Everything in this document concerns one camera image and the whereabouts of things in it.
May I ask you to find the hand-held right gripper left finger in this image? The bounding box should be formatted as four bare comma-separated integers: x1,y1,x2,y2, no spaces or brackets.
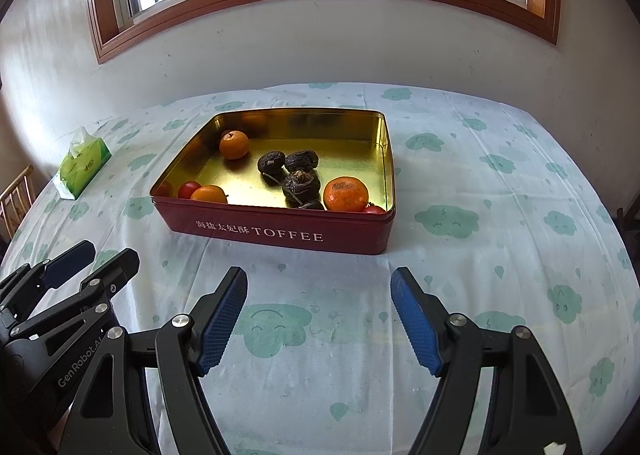
70,266,249,455

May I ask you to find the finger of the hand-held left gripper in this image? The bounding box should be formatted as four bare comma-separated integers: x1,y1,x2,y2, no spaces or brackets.
0,241,96,318
10,248,141,356

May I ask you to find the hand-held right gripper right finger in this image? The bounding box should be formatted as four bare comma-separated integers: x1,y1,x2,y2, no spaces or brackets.
390,266,583,455

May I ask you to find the red tin box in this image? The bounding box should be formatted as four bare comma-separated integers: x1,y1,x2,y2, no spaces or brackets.
149,107,396,256

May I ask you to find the small mandarin orange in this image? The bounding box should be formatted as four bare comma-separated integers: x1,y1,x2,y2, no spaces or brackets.
190,185,229,205
219,130,250,160

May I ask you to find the large mandarin orange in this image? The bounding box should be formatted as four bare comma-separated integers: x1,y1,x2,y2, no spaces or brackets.
323,176,370,212

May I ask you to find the dark cherry with long stem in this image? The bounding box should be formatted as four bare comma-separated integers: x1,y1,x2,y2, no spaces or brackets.
262,173,327,211

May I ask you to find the dark water chestnut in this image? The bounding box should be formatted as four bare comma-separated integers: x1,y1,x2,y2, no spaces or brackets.
281,170,322,201
257,151,287,175
284,150,320,172

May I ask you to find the wooden chair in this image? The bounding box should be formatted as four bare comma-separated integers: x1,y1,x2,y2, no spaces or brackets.
0,165,36,241

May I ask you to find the cloud print tablecloth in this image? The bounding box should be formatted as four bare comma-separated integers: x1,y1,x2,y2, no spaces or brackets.
0,82,640,455

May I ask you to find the green tissue pack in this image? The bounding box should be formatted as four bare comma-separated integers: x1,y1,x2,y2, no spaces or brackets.
53,126,112,200

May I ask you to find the dark wooden furniture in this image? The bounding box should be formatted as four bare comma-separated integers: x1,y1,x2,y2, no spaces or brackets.
616,207,640,248

